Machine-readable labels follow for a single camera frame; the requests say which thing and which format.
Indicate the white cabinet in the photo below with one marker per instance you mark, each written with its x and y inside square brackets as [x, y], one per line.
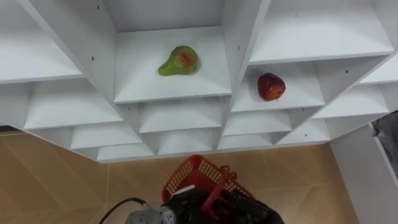
[363, 183]

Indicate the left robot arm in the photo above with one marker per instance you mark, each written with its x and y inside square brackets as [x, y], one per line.
[146, 217]

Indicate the red apple soft toy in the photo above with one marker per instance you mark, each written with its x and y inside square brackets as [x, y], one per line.
[270, 87]

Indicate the white shelf unit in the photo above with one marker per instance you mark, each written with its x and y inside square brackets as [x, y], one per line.
[174, 118]

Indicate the red plastic basket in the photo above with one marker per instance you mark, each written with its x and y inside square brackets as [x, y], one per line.
[199, 174]

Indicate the green pear soft toy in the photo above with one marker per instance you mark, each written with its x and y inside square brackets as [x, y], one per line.
[178, 62]

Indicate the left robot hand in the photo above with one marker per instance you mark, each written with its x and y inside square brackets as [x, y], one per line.
[248, 211]

